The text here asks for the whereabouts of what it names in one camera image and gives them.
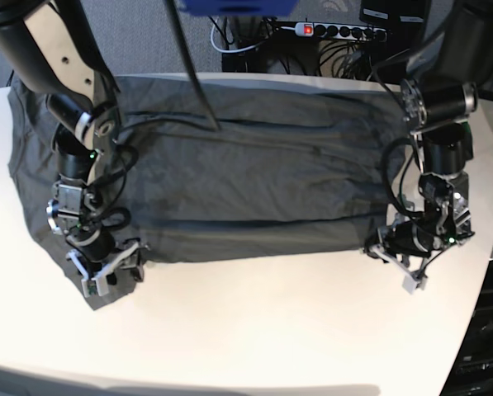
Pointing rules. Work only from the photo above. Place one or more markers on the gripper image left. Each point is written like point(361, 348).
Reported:
point(97, 244)

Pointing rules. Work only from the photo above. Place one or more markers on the blue plastic bin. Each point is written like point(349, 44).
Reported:
point(255, 8)

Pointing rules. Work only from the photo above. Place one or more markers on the grey T-shirt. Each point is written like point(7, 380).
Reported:
point(288, 172)

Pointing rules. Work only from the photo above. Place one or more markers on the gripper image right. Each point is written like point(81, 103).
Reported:
point(406, 238)

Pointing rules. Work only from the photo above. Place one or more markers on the black OpenArm base box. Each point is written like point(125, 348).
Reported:
point(472, 371)

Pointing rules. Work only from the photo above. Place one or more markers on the white power strip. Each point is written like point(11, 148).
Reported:
point(340, 32)

